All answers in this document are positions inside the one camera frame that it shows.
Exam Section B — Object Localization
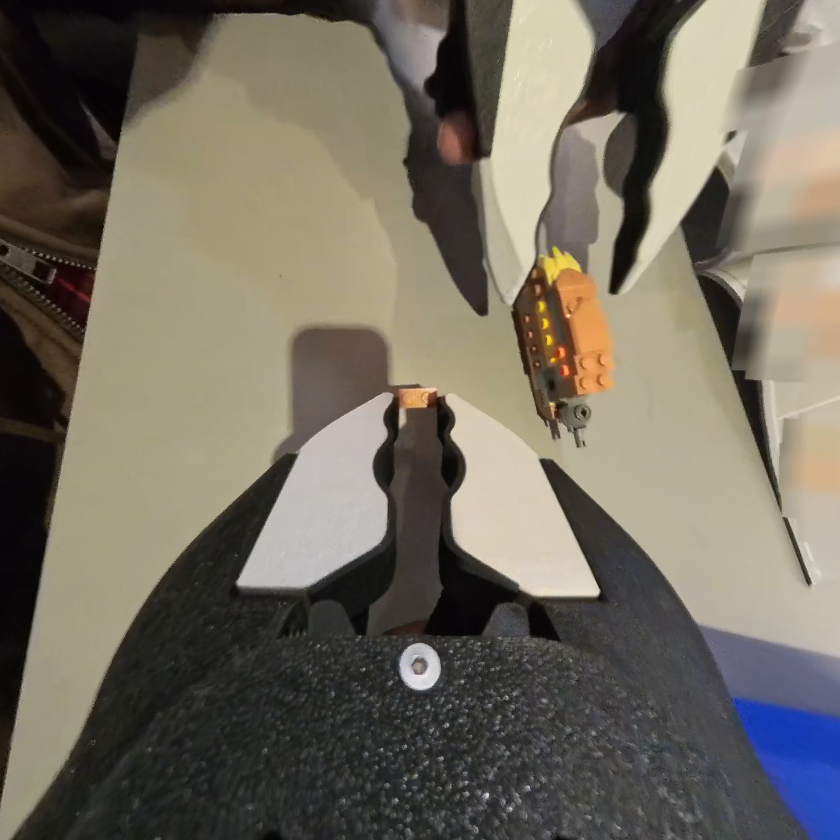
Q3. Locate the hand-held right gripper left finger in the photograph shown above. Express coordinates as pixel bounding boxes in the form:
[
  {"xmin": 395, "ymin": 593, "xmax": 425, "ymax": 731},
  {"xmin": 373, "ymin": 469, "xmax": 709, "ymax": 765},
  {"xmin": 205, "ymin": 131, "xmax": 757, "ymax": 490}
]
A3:
[{"xmin": 235, "ymin": 392, "xmax": 401, "ymax": 599}]

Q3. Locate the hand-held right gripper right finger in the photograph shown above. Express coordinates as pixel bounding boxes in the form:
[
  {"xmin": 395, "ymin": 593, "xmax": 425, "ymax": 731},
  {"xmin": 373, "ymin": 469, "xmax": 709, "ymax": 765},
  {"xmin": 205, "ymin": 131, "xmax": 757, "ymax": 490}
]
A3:
[{"xmin": 437, "ymin": 392, "xmax": 602, "ymax": 601}]

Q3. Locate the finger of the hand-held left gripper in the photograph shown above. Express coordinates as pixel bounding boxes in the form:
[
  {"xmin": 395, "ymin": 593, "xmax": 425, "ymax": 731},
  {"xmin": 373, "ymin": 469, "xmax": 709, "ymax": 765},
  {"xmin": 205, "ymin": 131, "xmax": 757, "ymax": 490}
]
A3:
[
  {"xmin": 609, "ymin": 0, "xmax": 767, "ymax": 295},
  {"xmin": 478, "ymin": 0, "xmax": 597, "ymax": 308}
]

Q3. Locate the brown toy brick model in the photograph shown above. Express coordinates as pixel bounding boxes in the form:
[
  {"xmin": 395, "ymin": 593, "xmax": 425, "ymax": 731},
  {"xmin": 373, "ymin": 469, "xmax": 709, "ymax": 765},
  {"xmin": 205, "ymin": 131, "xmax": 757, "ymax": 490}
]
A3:
[{"xmin": 512, "ymin": 246, "xmax": 618, "ymax": 450}]

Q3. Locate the grey desk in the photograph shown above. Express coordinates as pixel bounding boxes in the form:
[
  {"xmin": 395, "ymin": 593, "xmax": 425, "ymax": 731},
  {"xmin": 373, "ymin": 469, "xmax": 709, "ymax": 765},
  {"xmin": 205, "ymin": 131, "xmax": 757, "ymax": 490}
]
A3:
[{"xmin": 10, "ymin": 13, "xmax": 818, "ymax": 834}]

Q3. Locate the person's left hand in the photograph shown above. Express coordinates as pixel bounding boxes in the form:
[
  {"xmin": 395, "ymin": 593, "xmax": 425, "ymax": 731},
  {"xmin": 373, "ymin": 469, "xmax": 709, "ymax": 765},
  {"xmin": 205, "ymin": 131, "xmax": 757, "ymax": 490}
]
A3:
[{"xmin": 435, "ymin": 108, "xmax": 481, "ymax": 166}]

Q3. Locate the blue storage bin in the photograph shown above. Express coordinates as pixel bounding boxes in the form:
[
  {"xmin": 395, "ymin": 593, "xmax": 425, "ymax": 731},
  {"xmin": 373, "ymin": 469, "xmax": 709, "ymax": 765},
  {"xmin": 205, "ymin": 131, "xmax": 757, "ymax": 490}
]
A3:
[{"xmin": 696, "ymin": 626, "xmax": 840, "ymax": 840}]

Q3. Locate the person's brown jacket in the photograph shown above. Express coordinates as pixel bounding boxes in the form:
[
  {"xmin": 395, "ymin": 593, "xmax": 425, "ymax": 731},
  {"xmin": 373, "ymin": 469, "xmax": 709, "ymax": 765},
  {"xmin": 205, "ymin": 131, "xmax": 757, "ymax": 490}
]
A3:
[{"xmin": 0, "ymin": 0, "xmax": 142, "ymax": 342}]

